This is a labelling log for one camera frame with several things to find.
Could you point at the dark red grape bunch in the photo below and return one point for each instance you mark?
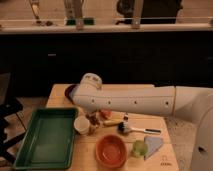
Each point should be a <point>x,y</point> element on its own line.
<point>93,119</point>

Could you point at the black head dish brush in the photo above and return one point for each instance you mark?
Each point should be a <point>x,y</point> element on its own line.
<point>125,128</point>

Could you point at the black chair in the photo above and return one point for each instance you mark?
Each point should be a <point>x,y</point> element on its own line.
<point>12,106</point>

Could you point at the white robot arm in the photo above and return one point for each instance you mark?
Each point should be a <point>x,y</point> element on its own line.
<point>192,104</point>

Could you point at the dark maroon bowl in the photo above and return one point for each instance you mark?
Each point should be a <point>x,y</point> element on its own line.
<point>69,90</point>

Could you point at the green cup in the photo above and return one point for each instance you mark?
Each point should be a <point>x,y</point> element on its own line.
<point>139,148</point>

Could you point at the yellow banana toy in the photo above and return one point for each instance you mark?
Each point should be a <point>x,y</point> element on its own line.
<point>111,122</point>

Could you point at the orange carrot piece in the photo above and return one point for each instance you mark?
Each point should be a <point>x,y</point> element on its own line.
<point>106,114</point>

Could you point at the white cup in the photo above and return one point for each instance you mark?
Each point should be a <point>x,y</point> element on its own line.
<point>82,125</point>

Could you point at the orange bowl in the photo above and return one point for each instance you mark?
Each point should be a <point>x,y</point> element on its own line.
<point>111,151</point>

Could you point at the green plastic tray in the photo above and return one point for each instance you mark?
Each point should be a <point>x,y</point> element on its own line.
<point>49,140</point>

